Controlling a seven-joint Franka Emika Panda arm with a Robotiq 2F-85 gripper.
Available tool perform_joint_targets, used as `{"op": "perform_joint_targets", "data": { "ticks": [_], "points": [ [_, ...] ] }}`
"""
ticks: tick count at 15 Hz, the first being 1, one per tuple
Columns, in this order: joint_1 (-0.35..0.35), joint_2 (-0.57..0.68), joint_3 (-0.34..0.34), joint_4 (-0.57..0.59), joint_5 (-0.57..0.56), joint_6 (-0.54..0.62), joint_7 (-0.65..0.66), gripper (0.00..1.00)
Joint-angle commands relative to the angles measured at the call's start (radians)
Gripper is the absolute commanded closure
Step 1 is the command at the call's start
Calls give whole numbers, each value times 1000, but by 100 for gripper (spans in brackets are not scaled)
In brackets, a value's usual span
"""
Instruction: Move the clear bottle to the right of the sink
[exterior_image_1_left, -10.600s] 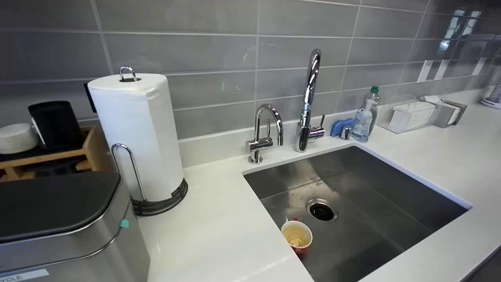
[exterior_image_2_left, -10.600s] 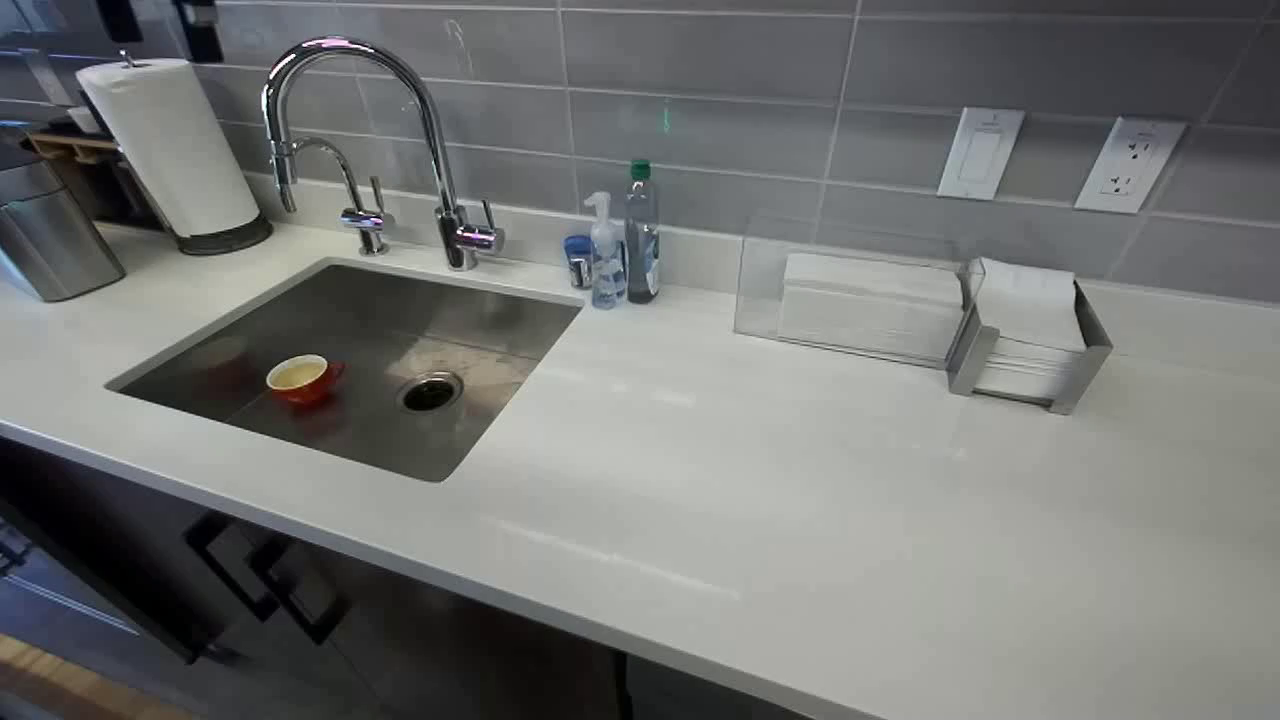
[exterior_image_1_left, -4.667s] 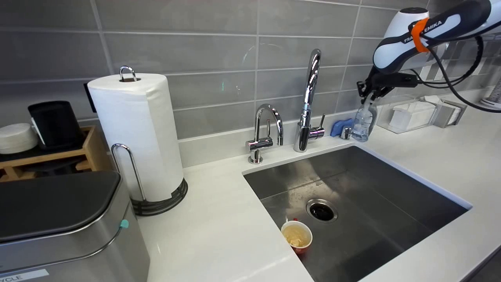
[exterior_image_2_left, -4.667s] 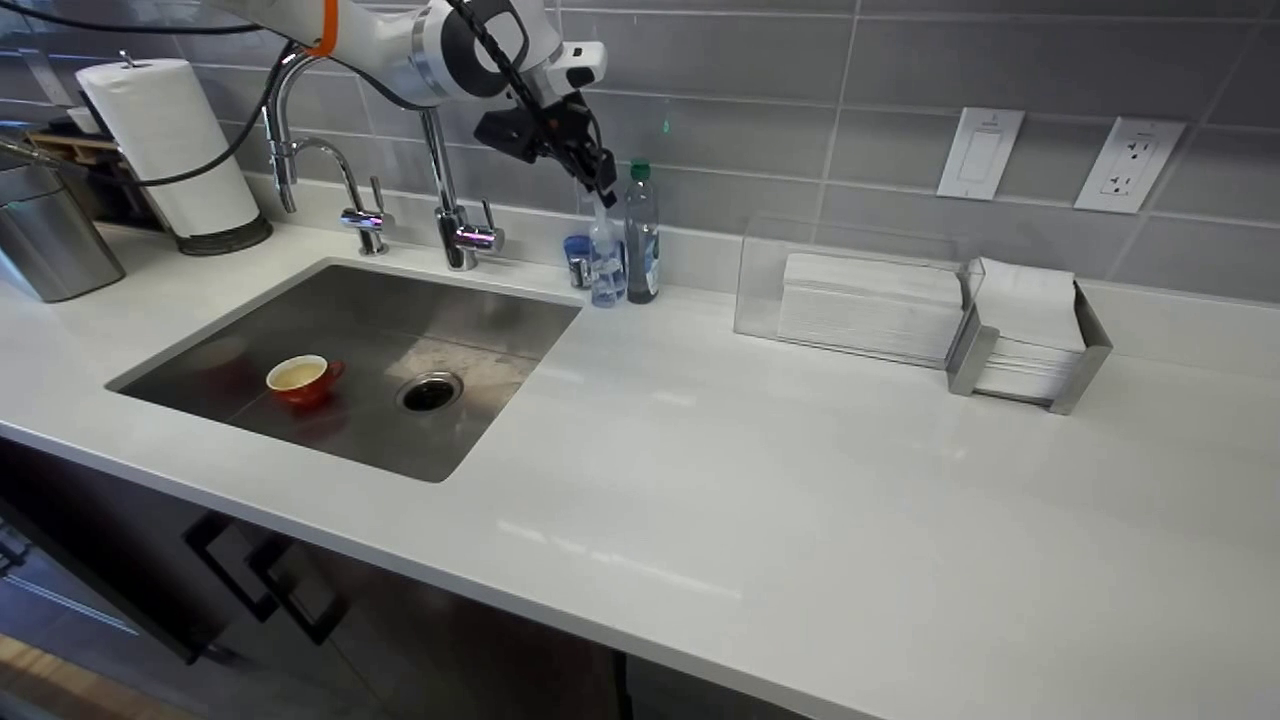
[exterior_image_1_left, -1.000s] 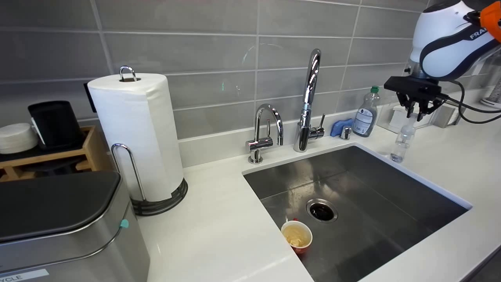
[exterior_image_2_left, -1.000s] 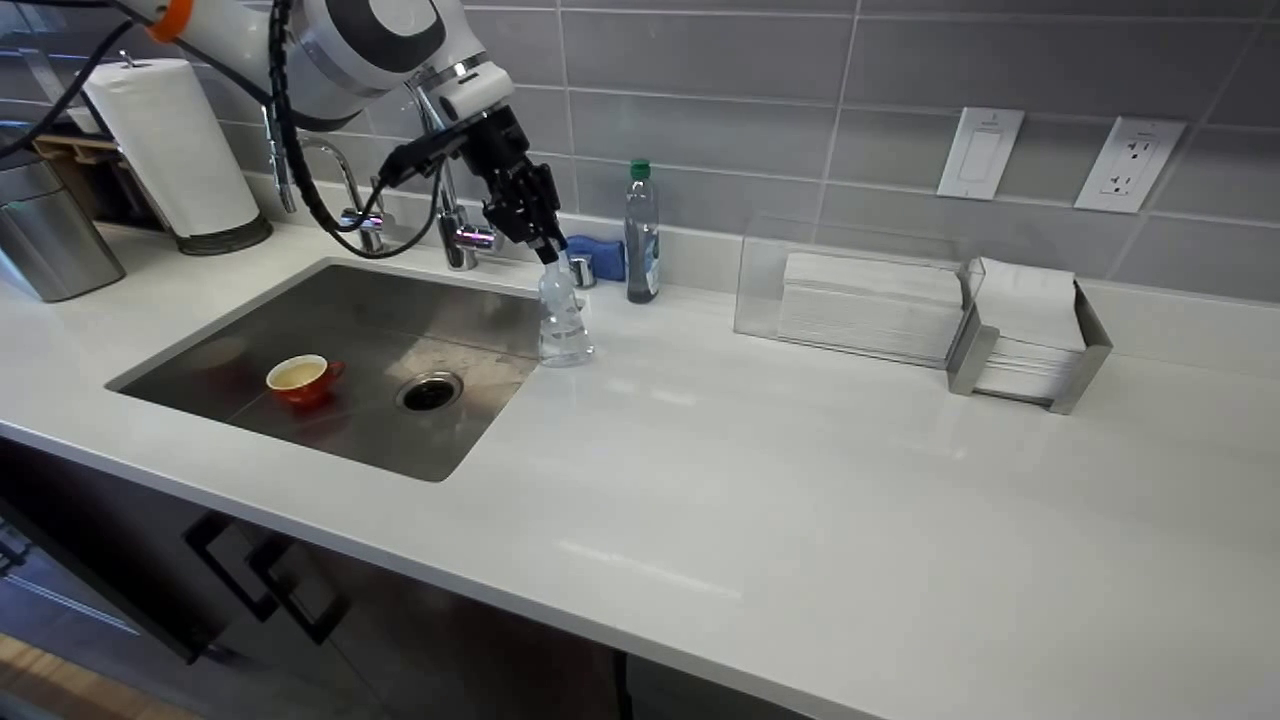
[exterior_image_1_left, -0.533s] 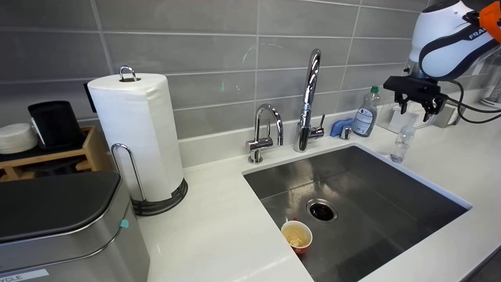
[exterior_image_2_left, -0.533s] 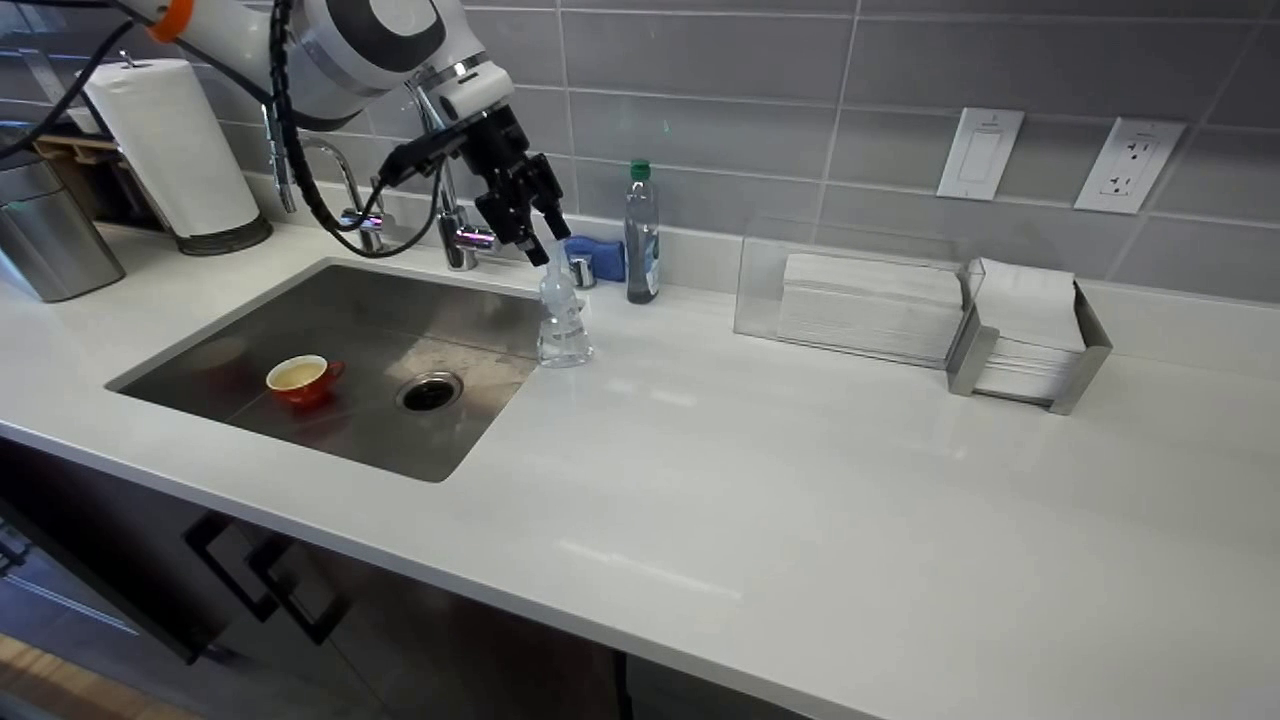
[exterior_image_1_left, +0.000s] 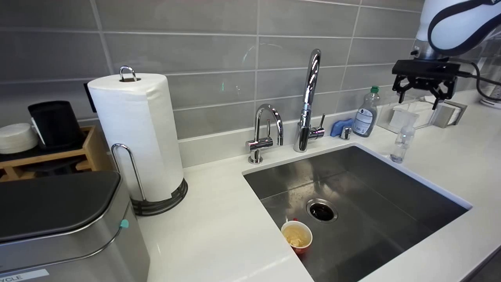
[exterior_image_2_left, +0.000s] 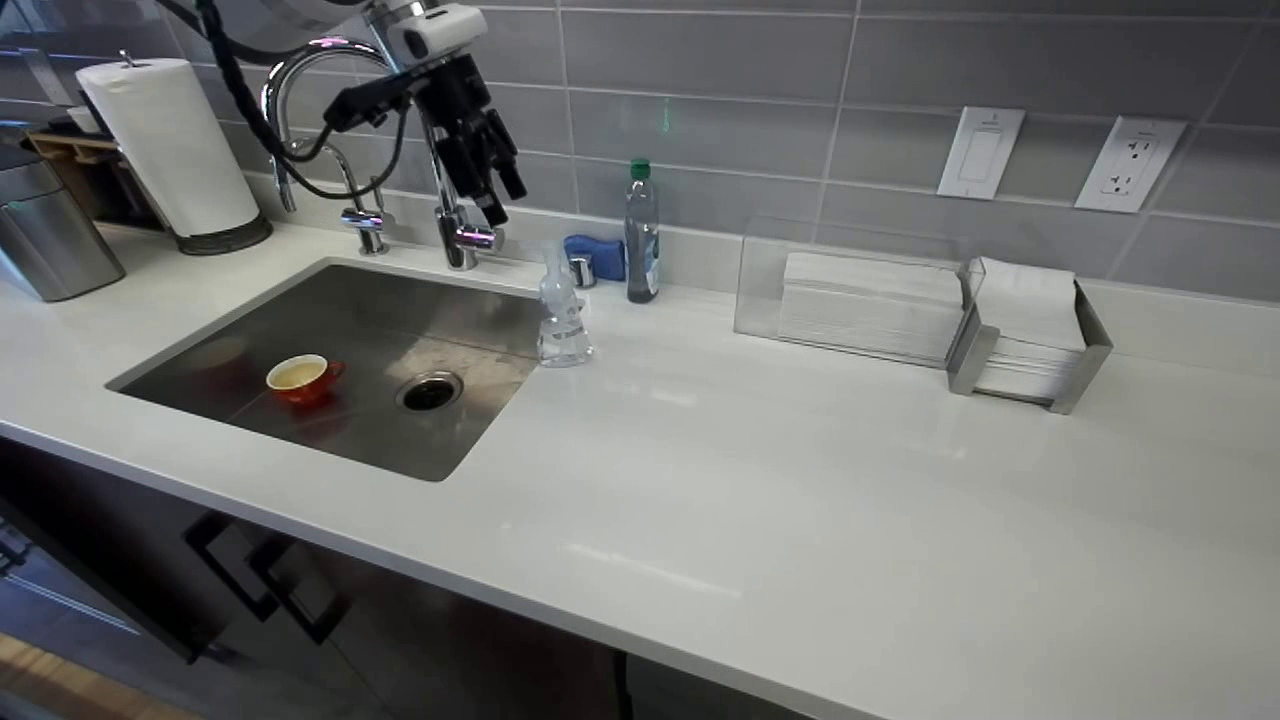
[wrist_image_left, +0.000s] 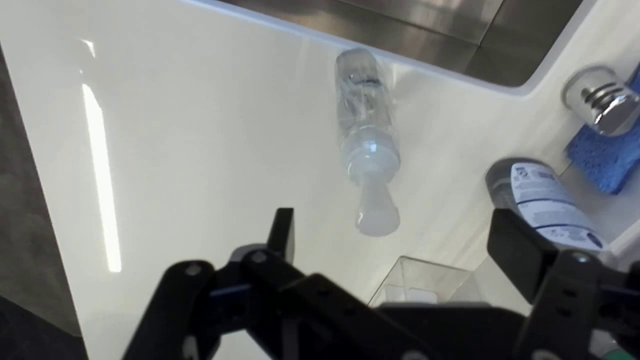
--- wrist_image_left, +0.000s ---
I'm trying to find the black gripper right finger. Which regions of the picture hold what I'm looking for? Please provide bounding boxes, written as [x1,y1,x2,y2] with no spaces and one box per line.
[483,207,640,360]

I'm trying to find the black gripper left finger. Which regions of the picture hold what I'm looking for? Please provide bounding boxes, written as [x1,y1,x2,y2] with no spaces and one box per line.
[119,207,431,360]

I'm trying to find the clear plastic bottle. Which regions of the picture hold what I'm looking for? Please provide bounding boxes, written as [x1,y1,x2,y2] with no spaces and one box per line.
[333,46,403,240]

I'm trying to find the dish soap bottle green cap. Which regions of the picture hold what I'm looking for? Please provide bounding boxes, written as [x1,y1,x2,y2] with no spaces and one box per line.
[483,157,609,257]

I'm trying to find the stainless steel sink basin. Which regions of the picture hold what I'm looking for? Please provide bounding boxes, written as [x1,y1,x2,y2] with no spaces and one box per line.
[218,0,585,90]

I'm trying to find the clear acrylic napkin box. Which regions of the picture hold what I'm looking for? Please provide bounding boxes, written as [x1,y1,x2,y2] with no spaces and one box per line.
[366,254,496,310]

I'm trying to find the tall chrome faucet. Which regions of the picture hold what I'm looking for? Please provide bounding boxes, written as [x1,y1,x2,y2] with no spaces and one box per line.
[559,62,640,141]

